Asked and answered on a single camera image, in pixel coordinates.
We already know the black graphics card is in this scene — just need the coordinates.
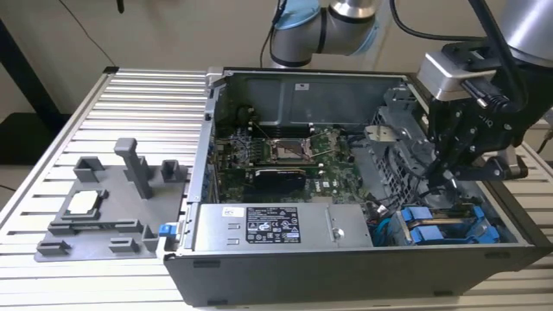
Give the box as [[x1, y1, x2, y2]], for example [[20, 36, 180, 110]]
[[244, 166, 308, 195]]

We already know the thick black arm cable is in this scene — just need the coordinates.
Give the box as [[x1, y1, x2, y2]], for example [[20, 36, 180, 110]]
[[468, 0, 526, 109], [389, 0, 492, 43]]

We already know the silver metal bracket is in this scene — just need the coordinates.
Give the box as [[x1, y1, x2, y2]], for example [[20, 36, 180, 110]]
[[365, 124, 401, 143]]

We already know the metal socket cover frame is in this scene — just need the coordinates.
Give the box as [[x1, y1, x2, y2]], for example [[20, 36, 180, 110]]
[[304, 128, 345, 163]]

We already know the green motherboard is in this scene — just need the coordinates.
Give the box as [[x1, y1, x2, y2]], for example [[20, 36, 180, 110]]
[[213, 124, 377, 205]]

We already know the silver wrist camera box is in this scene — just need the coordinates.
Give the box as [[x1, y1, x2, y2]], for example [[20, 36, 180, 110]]
[[417, 51, 498, 102]]

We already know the hard disk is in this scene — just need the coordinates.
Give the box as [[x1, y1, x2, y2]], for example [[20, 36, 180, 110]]
[[400, 204, 492, 227]]

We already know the blue data cable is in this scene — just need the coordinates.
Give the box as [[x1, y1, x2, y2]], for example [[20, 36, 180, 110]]
[[372, 212, 395, 246]]

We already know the black equipment stand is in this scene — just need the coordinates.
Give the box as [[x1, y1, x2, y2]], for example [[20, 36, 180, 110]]
[[0, 17, 75, 166]]

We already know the CPU socket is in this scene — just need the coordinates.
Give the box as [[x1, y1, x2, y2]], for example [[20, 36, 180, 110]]
[[267, 138, 315, 162]]

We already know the black disk wire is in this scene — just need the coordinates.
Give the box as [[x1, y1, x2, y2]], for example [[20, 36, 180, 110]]
[[412, 181, 458, 208], [365, 200, 401, 216]]

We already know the silver power supply unit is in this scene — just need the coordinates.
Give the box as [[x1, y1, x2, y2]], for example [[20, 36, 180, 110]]
[[192, 203, 375, 252]]

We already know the blue disk carrier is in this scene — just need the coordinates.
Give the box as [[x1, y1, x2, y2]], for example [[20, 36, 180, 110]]
[[408, 225, 502, 246]]

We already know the open black PC case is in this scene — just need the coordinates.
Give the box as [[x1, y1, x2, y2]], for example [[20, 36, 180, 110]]
[[161, 66, 553, 307]]

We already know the thin black wall cable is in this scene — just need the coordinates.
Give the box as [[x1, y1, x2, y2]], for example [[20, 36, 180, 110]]
[[57, 0, 117, 67]]

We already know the silver CPU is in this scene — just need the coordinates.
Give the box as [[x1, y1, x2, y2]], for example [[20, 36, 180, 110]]
[[64, 190, 109, 216]]

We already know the grey metal drive cage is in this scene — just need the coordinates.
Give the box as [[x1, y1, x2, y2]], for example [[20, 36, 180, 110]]
[[349, 86, 437, 203]]

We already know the grey parts rack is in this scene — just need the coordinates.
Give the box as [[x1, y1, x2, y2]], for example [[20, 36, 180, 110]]
[[33, 137, 191, 262]]

